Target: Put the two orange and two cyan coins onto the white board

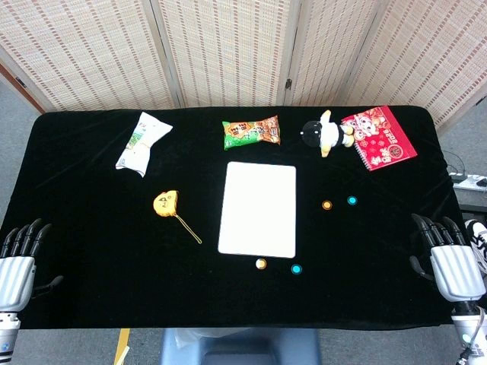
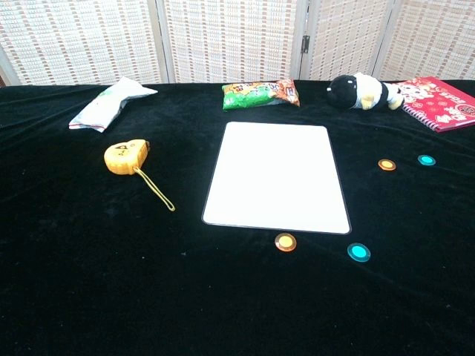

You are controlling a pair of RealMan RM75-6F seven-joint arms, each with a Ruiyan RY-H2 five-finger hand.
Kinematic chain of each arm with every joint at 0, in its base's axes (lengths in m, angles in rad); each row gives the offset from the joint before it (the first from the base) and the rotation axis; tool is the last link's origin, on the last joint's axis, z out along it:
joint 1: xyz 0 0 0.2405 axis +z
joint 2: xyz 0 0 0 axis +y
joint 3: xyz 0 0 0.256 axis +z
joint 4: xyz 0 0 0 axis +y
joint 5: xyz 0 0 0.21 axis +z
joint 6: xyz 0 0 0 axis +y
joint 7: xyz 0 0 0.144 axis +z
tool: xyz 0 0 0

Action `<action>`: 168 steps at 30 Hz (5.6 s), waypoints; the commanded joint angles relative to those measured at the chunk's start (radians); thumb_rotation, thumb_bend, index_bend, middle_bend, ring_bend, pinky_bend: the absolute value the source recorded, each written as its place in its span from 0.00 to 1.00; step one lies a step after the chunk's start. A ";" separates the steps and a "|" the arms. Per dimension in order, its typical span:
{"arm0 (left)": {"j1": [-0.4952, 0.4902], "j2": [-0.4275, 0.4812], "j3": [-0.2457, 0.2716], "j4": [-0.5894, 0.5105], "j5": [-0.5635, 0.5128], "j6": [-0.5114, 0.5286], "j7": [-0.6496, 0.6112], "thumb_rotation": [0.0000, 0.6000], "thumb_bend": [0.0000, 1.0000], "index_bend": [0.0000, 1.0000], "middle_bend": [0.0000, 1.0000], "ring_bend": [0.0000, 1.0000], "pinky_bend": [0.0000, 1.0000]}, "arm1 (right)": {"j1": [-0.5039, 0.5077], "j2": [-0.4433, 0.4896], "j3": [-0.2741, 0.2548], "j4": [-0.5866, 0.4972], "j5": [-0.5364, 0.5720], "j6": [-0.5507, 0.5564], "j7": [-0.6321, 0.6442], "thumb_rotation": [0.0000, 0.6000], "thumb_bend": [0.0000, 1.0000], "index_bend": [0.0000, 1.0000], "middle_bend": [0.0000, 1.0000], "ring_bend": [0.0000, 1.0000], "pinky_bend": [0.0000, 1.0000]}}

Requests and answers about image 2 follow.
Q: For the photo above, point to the green orange snack bag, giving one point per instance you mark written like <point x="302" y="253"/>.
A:
<point x="256" y="95"/>

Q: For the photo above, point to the red spiral notebook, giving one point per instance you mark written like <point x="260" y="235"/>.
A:
<point x="441" y="104"/>

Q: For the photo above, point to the black velvet tablecloth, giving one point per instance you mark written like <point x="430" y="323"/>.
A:
<point x="111" y="278"/>

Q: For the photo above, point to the orange disc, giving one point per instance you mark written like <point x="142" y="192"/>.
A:
<point x="285" y="242"/>
<point x="386" y="164"/>

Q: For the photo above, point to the white rectangular board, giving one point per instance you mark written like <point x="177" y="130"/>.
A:
<point x="276" y="178"/>

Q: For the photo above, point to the woven bamboo folding screen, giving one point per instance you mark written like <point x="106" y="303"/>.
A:
<point x="230" y="37"/>

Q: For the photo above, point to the black white plush toy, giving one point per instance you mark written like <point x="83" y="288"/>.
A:
<point x="345" y="91"/>

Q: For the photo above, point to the white snack packet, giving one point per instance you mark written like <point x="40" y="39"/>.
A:
<point x="107" y="104"/>

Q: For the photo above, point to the yellow tape measure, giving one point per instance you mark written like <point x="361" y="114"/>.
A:
<point x="124" y="155"/>

